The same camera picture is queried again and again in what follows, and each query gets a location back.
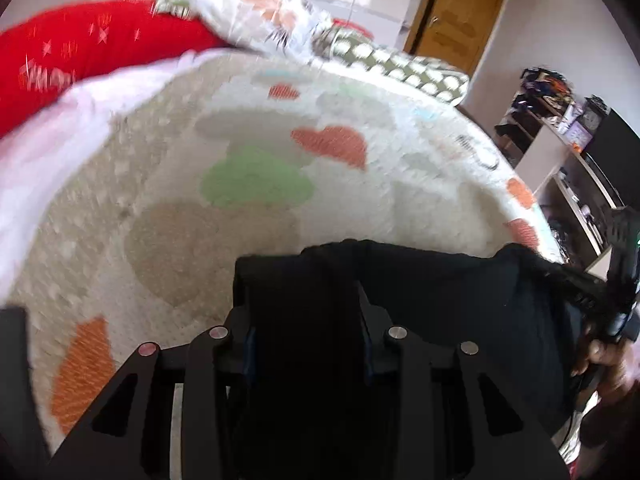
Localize person's right forearm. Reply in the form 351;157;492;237
580;399;640;467

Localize white shelf unit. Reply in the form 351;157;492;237
495;67;640;267

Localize person's right hand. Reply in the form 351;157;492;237
572;336;640;410

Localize wooden door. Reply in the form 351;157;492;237
404;0;511;76

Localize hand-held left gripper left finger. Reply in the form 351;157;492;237
47;309;258;480

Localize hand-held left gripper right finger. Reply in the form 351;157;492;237
357;285;571;480

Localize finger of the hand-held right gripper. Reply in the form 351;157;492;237
552;260;613;312

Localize black screen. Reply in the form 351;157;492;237
582;107;640;211

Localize red long pillow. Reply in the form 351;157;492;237
0;0;376;138

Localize heart-patterned quilt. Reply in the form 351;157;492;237
7;52;566;456

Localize white floral pillow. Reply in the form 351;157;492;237
152;0;333;58

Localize black pants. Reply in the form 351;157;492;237
232;239;593;480

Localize pile of clothes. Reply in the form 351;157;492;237
517;66;575;107

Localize green patterned bolster pillow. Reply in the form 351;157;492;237
312;27;471;106

